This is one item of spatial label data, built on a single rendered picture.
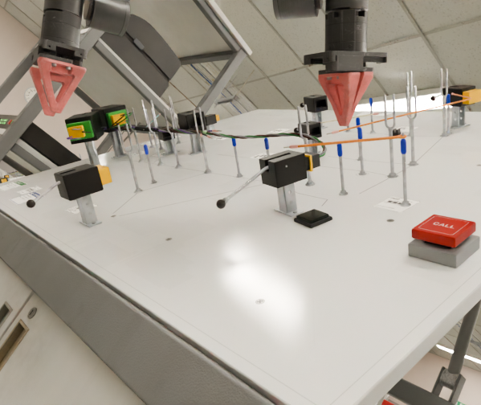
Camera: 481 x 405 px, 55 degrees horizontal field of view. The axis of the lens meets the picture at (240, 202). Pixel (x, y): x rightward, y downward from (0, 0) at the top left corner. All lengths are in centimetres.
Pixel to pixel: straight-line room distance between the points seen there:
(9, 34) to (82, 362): 783
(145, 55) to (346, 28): 113
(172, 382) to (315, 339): 13
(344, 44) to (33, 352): 61
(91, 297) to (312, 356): 30
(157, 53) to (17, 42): 667
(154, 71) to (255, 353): 139
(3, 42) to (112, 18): 748
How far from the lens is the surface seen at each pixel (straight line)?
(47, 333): 74
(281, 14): 69
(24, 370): 74
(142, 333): 50
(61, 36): 79
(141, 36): 170
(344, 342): 43
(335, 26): 67
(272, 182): 68
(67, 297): 65
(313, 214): 67
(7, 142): 144
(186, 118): 117
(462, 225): 56
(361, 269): 54
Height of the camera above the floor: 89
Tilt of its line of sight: 15 degrees up
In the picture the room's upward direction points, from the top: 32 degrees clockwise
